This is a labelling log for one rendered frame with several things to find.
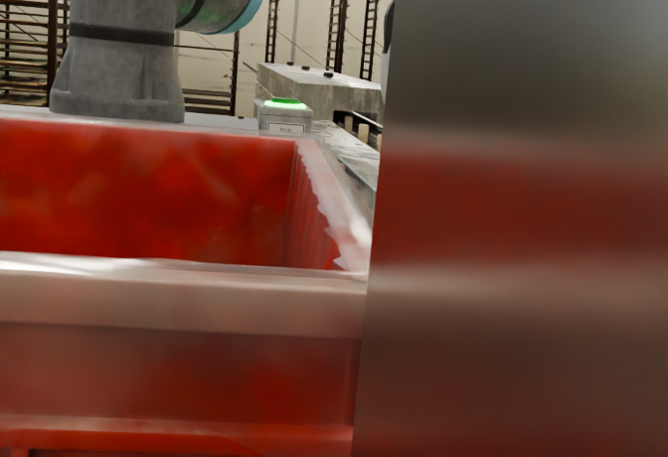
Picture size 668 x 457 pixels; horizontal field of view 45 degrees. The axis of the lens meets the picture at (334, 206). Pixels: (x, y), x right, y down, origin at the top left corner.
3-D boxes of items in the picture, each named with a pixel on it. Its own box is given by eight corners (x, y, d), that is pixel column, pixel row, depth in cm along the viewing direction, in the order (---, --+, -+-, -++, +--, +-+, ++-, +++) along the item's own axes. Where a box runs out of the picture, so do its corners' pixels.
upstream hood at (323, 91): (254, 85, 252) (256, 58, 250) (311, 89, 255) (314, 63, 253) (295, 128, 131) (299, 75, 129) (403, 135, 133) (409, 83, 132)
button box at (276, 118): (250, 179, 114) (255, 100, 112) (305, 182, 115) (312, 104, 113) (253, 189, 106) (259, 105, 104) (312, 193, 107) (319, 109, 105)
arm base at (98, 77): (26, 112, 86) (29, 18, 84) (77, 103, 101) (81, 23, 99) (165, 127, 85) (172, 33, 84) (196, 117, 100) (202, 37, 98)
